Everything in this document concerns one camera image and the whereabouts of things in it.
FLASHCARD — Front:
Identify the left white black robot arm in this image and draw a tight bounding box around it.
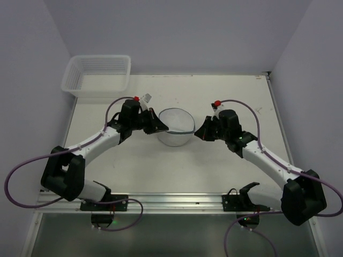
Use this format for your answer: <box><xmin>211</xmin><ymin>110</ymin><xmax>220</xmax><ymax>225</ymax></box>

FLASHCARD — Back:
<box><xmin>41</xmin><ymin>97</ymin><xmax>169</xmax><ymax>202</ymax></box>

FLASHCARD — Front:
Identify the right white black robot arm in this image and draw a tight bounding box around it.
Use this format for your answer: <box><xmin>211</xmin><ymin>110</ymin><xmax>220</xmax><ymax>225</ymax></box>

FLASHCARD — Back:
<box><xmin>195</xmin><ymin>109</ymin><xmax>327</xmax><ymax>225</ymax></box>

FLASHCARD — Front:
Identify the white plastic mesh basket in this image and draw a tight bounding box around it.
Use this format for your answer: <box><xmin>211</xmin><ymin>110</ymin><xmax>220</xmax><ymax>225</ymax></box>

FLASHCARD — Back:
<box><xmin>61</xmin><ymin>55</ymin><xmax>131</xmax><ymax>98</ymax></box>

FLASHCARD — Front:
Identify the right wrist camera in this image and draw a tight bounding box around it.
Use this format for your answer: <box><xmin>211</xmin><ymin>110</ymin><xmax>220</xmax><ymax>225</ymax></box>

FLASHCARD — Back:
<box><xmin>211</xmin><ymin>100</ymin><xmax>224</xmax><ymax>118</ymax></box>

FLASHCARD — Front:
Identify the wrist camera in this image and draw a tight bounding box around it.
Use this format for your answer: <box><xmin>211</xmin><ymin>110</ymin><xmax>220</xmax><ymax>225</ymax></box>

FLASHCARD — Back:
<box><xmin>211</xmin><ymin>100</ymin><xmax>224</xmax><ymax>118</ymax></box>
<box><xmin>133</xmin><ymin>94</ymin><xmax>152</xmax><ymax>111</ymax></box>

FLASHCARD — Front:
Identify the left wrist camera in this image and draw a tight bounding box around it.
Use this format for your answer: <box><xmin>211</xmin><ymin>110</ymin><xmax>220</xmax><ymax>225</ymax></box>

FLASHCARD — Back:
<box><xmin>133</xmin><ymin>94</ymin><xmax>152</xmax><ymax>111</ymax></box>

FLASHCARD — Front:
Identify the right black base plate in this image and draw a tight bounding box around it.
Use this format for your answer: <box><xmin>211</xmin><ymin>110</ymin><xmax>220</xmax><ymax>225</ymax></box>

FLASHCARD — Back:
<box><xmin>221</xmin><ymin>189</ymin><xmax>271</xmax><ymax>212</ymax></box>

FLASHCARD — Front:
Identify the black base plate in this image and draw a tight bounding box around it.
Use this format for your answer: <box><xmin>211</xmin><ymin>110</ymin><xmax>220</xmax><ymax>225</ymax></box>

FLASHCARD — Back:
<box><xmin>221</xmin><ymin>189</ymin><xmax>271</xmax><ymax>212</ymax></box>
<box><xmin>80</xmin><ymin>194</ymin><xmax>128</xmax><ymax>211</ymax></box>

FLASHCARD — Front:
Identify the aluminium mounting rail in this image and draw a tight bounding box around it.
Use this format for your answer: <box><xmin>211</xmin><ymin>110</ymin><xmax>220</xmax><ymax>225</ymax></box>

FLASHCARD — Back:
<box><xmin>35</xmin><ymin>188</ymin><xmax>282</xmax><ymax>214</ymax></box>

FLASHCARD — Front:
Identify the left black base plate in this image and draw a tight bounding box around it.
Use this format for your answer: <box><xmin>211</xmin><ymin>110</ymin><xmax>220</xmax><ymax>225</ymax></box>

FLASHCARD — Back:
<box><xmin>80</xmin><ymin>194</ymin><xmax>128</xmax><ymax>211</ymax></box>

